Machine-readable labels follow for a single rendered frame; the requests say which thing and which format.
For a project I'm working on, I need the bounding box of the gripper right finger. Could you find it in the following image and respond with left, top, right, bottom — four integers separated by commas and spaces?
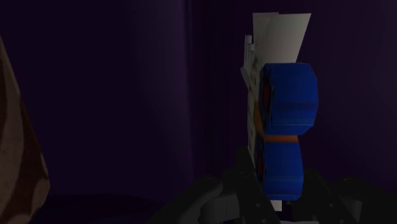
291, 168, 397, 224

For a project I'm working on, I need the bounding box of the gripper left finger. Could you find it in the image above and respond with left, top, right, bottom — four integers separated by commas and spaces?
148, 146, 281, 224

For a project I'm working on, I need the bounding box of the blue toy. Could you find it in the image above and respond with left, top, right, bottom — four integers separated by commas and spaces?
240, 12, 319, 212

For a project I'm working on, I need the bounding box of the brown rounded object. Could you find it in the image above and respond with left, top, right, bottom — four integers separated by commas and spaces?
0, 35, 51, 224

